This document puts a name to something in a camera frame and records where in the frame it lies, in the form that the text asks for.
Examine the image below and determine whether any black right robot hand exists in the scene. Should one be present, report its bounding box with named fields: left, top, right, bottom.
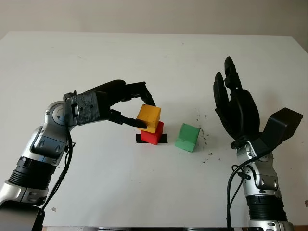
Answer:
left=212, top=56, right=261, bottom=145

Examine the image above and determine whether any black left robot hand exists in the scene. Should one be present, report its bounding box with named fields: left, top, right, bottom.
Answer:
left=83, top=80, right=156, bottom=129

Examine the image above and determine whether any yellow wooden block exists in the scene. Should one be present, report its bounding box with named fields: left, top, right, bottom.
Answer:
left=136, top=103, right=161, bottom=134

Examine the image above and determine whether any green wooden block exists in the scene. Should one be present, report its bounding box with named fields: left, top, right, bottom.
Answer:
left=174, top=123, right=201, bottom=153

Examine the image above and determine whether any red wooden block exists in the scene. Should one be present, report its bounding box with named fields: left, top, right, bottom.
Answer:
left=140, top=121, right=165, bottom=146

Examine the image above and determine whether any black tape mark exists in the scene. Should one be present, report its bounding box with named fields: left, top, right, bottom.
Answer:
left=135, top=133, right=168, bottom=144

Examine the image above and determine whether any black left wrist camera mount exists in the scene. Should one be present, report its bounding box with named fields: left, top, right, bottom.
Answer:
left=64, top=90, right=111, bottom=126

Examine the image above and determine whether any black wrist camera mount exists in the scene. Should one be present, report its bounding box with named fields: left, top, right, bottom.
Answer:
left=64, top=90, right=111, bottom=126
left=250, top=107, right=304, bottom=157

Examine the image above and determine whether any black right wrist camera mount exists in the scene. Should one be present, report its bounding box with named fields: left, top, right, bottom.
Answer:
left=250, top=107, right=304, bottom=157

